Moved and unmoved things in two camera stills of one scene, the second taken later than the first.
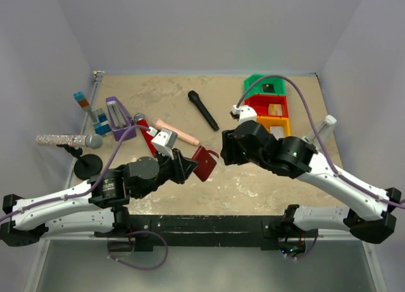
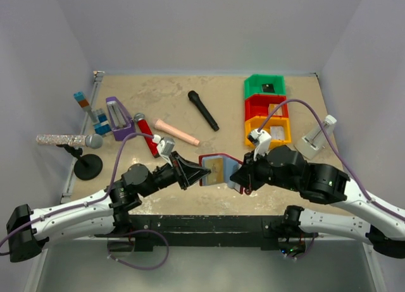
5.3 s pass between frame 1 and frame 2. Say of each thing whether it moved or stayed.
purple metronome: stayed
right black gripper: moved
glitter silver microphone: stayed
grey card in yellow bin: stayed
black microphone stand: stayed
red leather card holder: moved
